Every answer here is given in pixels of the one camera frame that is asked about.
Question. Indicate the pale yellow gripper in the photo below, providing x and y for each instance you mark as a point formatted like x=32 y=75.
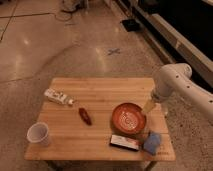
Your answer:
x=149 y=106

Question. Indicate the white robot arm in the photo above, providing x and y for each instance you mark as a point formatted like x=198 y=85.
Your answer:
x=176 y=77

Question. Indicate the orange ceramic bowl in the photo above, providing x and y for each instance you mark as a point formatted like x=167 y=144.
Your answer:
x=128 y=118

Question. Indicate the white red flat box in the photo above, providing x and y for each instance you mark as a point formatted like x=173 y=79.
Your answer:
x=124 y=142

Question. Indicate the wooden table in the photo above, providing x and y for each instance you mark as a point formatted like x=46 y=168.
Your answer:
x=72 y=139

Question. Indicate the blue tape cross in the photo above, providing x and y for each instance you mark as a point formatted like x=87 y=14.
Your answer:
x=113 y=51

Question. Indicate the red chili pepper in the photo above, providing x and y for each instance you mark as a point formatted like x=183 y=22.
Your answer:
x=84 y=116

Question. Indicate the black floor object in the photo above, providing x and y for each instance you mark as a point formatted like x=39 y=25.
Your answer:
x=130 y=25

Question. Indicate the long white black bench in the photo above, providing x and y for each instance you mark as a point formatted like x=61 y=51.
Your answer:
x=193 y=56

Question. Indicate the white tube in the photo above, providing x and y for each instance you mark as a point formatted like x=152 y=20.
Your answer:
x=58 y=97

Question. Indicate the white plastic cup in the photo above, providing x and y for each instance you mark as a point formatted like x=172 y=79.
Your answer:
x=38 y=133

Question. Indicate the white base on floor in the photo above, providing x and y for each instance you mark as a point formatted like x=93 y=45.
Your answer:
x=73 y=5

